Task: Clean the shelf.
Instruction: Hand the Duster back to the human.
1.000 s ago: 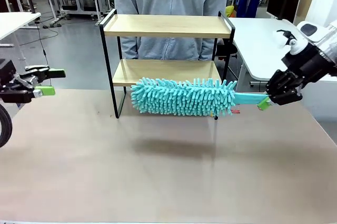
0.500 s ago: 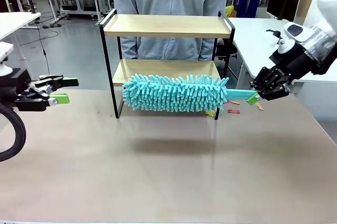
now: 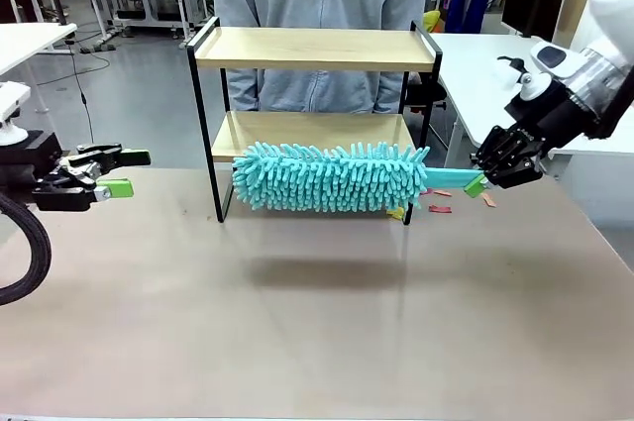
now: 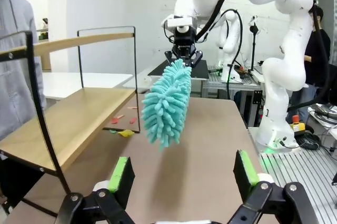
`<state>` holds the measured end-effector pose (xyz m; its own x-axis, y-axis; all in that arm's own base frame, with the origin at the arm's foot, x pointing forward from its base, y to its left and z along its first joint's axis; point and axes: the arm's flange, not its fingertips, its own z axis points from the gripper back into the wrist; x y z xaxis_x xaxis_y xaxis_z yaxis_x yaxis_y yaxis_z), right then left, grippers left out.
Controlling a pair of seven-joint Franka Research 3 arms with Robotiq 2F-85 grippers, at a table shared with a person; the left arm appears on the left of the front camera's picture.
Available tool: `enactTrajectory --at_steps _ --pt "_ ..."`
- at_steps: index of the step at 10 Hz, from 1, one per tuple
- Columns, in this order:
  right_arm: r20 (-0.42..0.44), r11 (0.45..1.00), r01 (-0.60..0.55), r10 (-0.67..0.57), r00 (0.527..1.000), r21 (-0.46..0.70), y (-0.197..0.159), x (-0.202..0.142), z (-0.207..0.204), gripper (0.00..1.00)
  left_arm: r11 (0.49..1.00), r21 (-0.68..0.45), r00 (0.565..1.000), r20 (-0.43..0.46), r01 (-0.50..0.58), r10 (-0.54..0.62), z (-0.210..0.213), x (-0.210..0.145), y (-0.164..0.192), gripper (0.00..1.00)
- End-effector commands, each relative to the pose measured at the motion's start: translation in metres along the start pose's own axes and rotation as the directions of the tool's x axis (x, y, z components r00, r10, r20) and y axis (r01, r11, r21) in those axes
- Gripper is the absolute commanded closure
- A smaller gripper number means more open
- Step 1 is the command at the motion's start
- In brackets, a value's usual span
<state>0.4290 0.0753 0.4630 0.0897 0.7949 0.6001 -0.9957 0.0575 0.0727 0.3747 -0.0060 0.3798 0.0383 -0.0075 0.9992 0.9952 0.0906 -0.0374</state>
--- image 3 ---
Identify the white side desk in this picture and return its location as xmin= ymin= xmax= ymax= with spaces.
xmin=0 ymin=22 xmax=79 ymax=73

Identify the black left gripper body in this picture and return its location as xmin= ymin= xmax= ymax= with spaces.
xmin=0 ymin=130 xmax=66 ymax=195

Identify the teal microfibre duster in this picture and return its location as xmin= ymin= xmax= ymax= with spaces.
xmin=231 ymin=140 xmax=489 ymax=215

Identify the person's right forearm grey sleeve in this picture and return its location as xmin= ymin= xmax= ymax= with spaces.
xmin=225 ymin=67 xmax=262 ymax=113

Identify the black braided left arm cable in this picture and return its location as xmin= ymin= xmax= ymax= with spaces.
xmin=0 ymin=190 xmax=53 ymax=307

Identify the yellow-green background object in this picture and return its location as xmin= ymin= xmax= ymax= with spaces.
xmin=419 ymin=9 xmax=444 ymax=34

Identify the black monitor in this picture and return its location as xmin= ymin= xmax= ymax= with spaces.
xmin=501 ymin=0 xmax=569 ymax=45

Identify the large white curved-edge table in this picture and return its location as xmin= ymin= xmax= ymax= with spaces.
xmin=425 ymin=32 xmax=634 ymax=180

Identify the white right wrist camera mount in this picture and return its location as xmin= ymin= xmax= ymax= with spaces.
xmin=497 ymin=54 xmax=553 ymax=101

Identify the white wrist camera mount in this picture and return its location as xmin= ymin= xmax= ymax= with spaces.
xmin=0 ymin=81 xmax=33 ymax=147
xmin=497 ymin=54 xmax=553 ymax=101

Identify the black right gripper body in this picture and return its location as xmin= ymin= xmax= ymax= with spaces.
xmin=503 ymin=77 xmax=596 ymax=151

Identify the black office chair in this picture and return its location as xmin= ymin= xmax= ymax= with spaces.
xmin=401 ymin=71 xmax=448 ymax=118

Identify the person's left forearm grey sleeve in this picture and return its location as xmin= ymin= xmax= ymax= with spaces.
xmin=370 ymin=71 xmax=405 ymax=115

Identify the brown leaning board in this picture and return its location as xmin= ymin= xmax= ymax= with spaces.
xmin=564 ymin=0 xmax=601 ymax=46

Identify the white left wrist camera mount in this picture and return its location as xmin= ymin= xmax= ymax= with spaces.
xmin=0 ymin=81 xmax=33 ymax=147

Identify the black frame wooden two-tier shelf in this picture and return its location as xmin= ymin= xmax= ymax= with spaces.
xmin=185 ymin=16 xmax=443 ymax=227

